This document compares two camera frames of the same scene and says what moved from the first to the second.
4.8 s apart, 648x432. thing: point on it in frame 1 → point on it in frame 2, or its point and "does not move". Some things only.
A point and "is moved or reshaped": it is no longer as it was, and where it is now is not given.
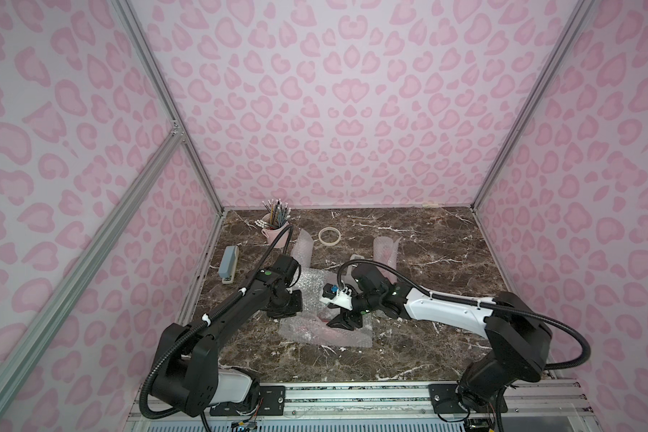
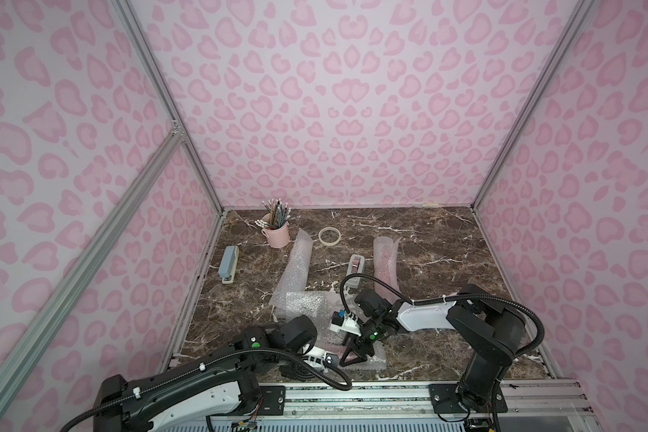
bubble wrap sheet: (310, 327) is moved or reshaped
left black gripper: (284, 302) → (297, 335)
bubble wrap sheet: (385, 250) does not move
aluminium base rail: (560, 406) does not move
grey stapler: (229, 263) does not move
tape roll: (327, 243) does not move
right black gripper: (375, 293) → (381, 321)
